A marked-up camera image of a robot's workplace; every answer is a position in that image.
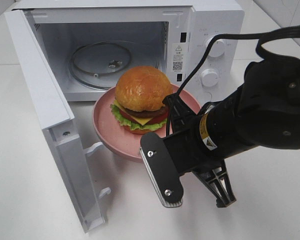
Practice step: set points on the burger with sesame-free bun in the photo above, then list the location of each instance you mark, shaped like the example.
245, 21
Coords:
138, 99

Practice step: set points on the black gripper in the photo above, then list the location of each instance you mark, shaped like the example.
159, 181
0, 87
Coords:
195, 147

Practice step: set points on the white microwave door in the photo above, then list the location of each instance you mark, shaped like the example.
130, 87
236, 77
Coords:
57, 121

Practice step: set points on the glass microwave turntable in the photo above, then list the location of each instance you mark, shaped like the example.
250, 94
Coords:
100, 65

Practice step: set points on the round door release button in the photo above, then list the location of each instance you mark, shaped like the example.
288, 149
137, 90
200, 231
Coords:
207, 96

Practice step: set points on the white timer knob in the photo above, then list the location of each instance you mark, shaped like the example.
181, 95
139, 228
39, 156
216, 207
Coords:
209, 77

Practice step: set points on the white upper power knob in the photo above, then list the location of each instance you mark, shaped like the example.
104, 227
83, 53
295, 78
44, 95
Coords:
218, 48

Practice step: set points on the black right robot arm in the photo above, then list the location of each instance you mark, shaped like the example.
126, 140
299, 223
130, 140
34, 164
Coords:
263, 111

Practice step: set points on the white microwave oven body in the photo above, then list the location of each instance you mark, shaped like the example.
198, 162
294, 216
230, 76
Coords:
177, 30

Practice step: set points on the pink round plate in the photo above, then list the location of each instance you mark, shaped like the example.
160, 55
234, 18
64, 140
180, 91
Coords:
117, 139

